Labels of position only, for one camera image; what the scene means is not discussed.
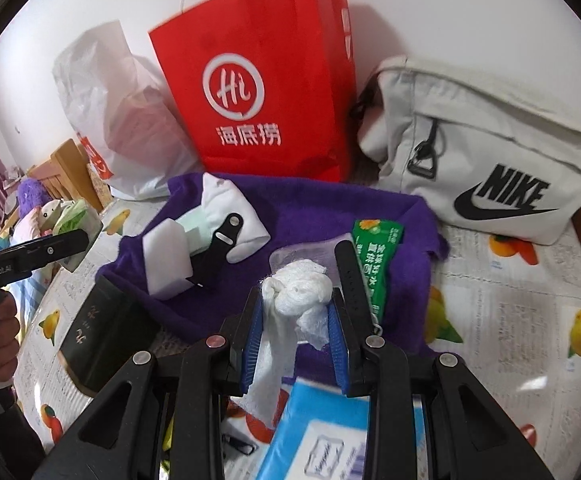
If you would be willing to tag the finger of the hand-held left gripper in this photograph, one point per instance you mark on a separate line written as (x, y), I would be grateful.
(50, 250)

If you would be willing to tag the black binder clip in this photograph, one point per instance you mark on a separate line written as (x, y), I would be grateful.
(238, 444)

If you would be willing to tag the white plush toy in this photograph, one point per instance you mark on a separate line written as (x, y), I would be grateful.
(48, 215)

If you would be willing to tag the wooden headboard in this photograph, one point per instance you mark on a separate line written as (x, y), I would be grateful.
(68, 165)

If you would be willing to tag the white gauze cloth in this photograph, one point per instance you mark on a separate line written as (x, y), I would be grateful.
(290, 295)

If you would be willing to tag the white plastic bag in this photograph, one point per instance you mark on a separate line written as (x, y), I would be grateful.
(120, 110)

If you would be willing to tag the green leaf print tissue pack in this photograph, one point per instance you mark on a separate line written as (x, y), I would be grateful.
(78, 220)

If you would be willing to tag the pale sock with mint cuff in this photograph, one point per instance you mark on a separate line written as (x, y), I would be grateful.
(230, 205)

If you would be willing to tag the red paper bag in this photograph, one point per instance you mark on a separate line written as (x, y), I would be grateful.
(270, 60)

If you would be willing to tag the purple towel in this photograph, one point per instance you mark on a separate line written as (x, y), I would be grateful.
(295, 215)

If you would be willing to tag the dark green box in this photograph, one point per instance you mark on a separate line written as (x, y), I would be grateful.
(105, 325)

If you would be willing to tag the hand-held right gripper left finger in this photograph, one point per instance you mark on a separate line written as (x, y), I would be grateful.
(253, 340)

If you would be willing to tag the green wet wipe packet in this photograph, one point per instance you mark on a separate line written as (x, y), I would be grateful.
(373, 260)

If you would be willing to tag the purple plush toy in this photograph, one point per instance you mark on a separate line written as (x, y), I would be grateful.
(30, 195)

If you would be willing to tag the blue wipes pack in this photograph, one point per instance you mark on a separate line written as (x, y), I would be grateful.
(310, 425)

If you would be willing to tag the clear plastic wrapper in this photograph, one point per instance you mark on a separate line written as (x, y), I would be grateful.
(315, 252)

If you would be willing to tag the off-white sling bag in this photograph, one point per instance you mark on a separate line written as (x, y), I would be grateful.
(495, 125)

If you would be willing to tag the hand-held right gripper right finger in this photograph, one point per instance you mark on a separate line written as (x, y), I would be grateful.
(337, 340)

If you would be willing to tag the white foam block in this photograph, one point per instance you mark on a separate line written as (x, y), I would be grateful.
(168, 265)

